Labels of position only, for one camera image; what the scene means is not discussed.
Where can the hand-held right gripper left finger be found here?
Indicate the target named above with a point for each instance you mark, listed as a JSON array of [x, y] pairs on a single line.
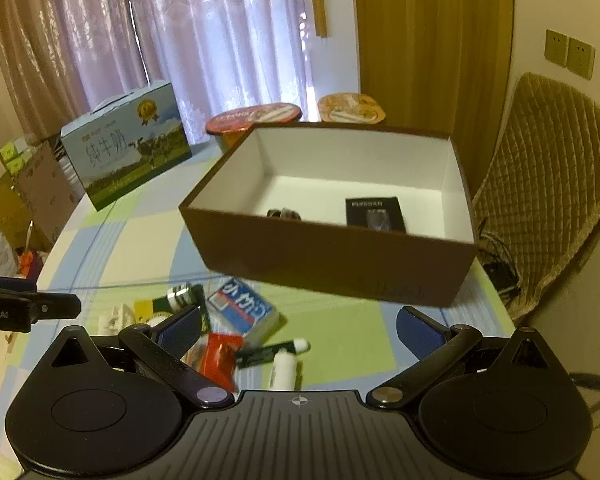
[[180, 331]]

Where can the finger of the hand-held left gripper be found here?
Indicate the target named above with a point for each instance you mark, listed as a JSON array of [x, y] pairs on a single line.
[[7, 282], [55, 305]]

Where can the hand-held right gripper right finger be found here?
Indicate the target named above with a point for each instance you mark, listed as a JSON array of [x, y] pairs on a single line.
[[420, 335]]

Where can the red snack packet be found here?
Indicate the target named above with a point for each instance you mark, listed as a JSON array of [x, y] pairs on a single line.
[[217, 360]]

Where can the bag of cotton swabs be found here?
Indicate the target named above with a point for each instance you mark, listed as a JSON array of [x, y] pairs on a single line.
[[116, 317]]

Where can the blue white dental floss box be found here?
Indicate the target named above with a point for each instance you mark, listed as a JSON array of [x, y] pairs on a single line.
[[245, 310]]

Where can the brown cardboard box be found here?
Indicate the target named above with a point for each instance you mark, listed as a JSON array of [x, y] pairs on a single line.
[[330, 260]]

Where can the checked cloth desktop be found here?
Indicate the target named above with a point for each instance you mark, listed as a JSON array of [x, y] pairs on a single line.
[[130, 240]]

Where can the white jar with green label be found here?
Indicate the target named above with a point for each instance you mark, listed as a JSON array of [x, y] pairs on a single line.
[[182, 296]]

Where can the green yellow packaging card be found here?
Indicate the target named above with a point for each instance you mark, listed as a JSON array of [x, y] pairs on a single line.
[[144, 309]]

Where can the large cardboard box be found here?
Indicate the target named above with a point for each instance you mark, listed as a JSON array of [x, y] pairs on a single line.
[[45, 195]]

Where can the white tube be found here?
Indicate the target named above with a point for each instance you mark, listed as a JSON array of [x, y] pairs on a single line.
[[284, 369]]

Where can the black packet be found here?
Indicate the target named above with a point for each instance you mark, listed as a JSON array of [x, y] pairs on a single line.
[[376, 214]]

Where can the small metallic object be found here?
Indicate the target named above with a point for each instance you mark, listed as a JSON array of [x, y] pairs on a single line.
[[283, 214]]

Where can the blue green milk carton box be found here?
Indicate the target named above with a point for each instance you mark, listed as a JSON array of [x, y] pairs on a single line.
[[125, 155]]

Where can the quilted beige chair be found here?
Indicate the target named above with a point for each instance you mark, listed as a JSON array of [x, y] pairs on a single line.
[[550, 175]]

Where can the orange box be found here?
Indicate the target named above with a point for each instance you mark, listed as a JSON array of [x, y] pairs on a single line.
[[240, 116]]

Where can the brown drape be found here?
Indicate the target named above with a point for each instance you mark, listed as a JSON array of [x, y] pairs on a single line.
[[25, 50]]

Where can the orange lid noodle bowl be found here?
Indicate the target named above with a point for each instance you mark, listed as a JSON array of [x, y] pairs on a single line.
[[350, 107]]

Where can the sheer pink curtain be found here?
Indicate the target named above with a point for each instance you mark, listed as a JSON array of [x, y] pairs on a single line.
[[205, 35]]

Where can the wooden door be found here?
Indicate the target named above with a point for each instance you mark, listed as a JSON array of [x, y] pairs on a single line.
[[430, 35]]

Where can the wall socket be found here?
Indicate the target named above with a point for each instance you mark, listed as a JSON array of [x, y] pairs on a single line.
[[580, 58], [556, 48]]

